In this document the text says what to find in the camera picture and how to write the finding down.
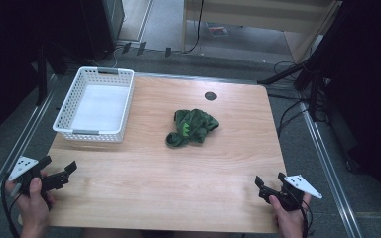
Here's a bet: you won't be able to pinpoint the white perforated plastic basket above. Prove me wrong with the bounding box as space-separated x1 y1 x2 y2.
52 66 136 144

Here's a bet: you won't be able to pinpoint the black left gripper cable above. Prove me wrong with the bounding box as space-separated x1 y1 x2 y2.
0 175 22 238

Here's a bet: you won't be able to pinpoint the light wooden furniture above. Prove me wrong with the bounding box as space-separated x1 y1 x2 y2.
181 0 342 64

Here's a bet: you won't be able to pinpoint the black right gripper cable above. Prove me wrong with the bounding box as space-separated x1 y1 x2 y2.
299 199 316 238

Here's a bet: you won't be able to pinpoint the black hanging cable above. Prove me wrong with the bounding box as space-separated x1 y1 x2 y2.
181 0 206 55

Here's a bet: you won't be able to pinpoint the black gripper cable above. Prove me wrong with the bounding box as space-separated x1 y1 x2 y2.
299 199 316 238
0 175 22 238

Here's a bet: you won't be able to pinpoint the black floor cables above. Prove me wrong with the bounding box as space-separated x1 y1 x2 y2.
272 59 314 138

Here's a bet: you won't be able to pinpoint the metal floor rail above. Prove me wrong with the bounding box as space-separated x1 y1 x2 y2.
0 74 60 230
300 108 365 238

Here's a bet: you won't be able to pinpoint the person's left hand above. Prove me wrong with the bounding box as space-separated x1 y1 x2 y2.
4 177 56 234

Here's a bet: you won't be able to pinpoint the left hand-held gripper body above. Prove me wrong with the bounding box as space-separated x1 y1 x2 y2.
7 155 53 210

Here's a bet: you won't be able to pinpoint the crumpled green cloth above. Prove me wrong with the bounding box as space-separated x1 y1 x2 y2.
165 108 220 149

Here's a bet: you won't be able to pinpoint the dark cabinet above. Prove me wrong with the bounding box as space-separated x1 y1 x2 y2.
78 0 126 61

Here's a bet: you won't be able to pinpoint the person's right hand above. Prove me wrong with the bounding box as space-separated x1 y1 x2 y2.
268 192 313 234

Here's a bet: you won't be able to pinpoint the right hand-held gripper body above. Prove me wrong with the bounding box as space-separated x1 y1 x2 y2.
270 174 323 213

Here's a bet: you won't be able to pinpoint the red packet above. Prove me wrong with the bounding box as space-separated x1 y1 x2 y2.
207 22 230 38

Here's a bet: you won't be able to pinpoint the black metal stand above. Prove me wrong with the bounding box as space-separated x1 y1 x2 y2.
257 49 333 123
34 41 68 107

